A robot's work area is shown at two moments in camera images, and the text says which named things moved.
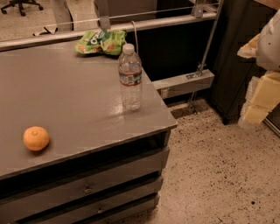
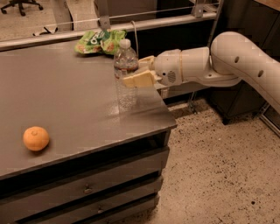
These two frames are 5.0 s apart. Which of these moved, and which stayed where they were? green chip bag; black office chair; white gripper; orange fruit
Moved: white gripper
Stayed: black office chair; orange fruit; green chip bag
